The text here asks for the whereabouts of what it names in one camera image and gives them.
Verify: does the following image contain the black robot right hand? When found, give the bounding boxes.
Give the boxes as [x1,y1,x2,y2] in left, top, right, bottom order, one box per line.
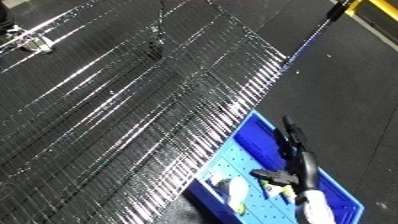
[248,115,324,202]

